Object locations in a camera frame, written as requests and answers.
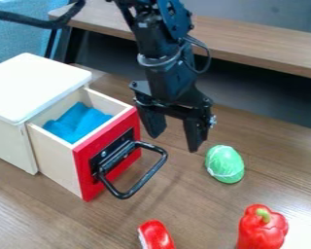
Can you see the red toy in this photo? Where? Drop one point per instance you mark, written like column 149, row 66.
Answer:
column 155, row 235

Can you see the green toy cabbage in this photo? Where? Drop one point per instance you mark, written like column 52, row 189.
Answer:
column 224, row 164

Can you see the cabinet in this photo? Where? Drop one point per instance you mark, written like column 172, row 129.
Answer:
column 30, row 97

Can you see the drawer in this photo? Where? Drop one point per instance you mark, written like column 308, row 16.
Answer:
column 89, row 146

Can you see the red toy pepper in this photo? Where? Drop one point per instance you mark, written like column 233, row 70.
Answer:
column 262, row 228

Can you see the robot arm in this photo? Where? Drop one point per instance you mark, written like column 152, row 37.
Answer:
column 156, row 29

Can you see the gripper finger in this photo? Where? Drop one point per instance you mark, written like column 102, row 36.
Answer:
column 193, row 133
column 153, row 120

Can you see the wooden bench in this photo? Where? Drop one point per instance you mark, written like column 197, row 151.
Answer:
column 231, row 35

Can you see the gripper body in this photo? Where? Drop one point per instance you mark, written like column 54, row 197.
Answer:
column 171, row 84

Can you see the blue cloth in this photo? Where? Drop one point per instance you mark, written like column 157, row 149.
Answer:
column 77, row 122

